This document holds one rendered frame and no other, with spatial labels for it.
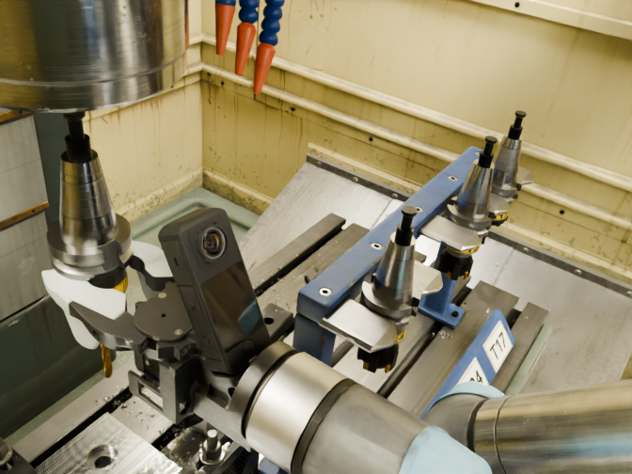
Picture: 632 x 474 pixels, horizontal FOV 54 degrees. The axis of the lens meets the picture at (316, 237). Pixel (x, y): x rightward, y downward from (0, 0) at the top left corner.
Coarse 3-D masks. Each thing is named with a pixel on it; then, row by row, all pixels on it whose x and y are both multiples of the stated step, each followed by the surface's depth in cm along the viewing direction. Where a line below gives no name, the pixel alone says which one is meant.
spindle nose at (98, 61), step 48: (0, 0) 31; (48, 0) 31; (96, 0) 32; (144, 0) 34; (0, 48) 32; (48, 48) 33; (96, 48) 34; (144, 48) 35; (0, 96) 34; (48, 96) 34; (96, 96) 35; (144, 96) 37
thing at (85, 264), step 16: (128, 224) 50; (48, 240) 47; (112, 240) 48; (128, 240) 49; (64, 256) 46; (80, 256) 46; (96, 256) 47; (112, 256) 49; (128, 256) 50; (64, 272) 47; (80, 272) 47; (96, 272) 48
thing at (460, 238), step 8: (432, 216) 80; (440, 216) 80; (424, 224) 79; (432, 224) 79; (440, 224) 79; (448, 224) 79; (456, 224) 79; (424, 232) 77; (432, 232) 77; (440, 232) 77; (448, 232) 77; (456, 232) 78; (464, 232) 78; (472, 232) 78; (440, 240) 76; (448, 240) 76; (456, 240) 76; (464, 240) 76; (472, 240) 77; (456, 248) 75; (464, 248) 75; (472, 248) 76
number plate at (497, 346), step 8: (496, 328) 103; (488, 336) 101; (496, 336) 102; (504, 336) 104; (488, 344) 100; (496, 344) 102; (504, 344) 103; (488, 352) 99; (496, 352) 101; (504, 352) 103; (496, 360) 100; (496, 368) 100
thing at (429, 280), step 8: (416, 264) 71; (424, 264) 72; (416, 272) 70; (424, 272) 70; (432, 272) 70; (440, 272) 71; (416, 280) 69; (424, 280) 69; (432, 280) 69; (440, 280) 69; (424, 288) 68; (432, 288) 68; (440, 288) 69
